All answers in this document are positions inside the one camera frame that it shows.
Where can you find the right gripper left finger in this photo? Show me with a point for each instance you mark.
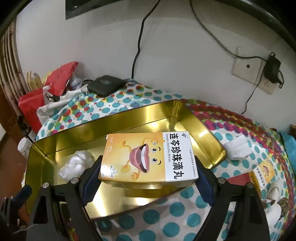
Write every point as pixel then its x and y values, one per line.
pixel 46 220

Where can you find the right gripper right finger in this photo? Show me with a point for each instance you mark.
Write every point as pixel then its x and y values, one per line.
pixel 248 221

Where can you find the orange medicine box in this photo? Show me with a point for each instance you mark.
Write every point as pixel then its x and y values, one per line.
pixel 148 158
pixel 262 175

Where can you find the white crumpled paper ball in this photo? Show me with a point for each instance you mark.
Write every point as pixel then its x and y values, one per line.
pixel 76 165

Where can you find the gold metal tin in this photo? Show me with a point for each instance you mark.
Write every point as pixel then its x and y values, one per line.
pixel 49 154

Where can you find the polka dot tablecloth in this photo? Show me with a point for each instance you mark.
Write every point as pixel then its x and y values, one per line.
pixel 181 216

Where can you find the clear plastic jar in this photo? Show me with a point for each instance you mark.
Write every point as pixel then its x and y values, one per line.
pixel 24 147

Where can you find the white rolled sock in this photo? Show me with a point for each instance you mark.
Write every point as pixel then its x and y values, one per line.
pixel 237 148

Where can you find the blue cloth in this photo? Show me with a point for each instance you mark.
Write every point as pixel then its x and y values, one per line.
pixel 290 146

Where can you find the red gift bag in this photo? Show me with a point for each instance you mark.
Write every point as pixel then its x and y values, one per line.
pixel 29 104

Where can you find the black set-top box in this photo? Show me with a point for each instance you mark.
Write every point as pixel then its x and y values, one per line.
pixel 105 85

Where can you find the red paper bag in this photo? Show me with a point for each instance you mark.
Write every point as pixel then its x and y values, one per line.
pixel 59 78

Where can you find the black power adapter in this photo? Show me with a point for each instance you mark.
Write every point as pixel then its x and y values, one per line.
pixel 272 70

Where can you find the white wall socket plate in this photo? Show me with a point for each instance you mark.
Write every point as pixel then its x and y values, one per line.
pixel 250 70

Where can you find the wall mounted television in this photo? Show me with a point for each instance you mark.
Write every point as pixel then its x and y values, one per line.
pixel 74 8

